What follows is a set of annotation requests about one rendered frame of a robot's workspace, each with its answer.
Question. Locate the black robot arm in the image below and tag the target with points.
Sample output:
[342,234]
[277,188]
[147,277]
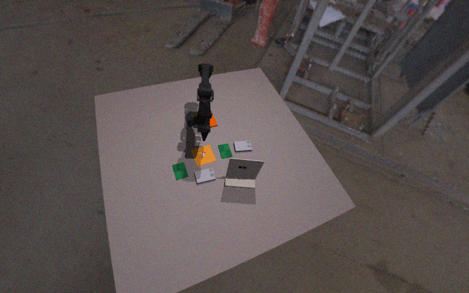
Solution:
[204,93]

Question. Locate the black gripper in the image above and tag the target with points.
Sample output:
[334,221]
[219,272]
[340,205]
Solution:
[204,127]

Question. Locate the orange square mat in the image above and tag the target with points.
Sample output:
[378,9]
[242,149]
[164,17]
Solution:
[208,157]

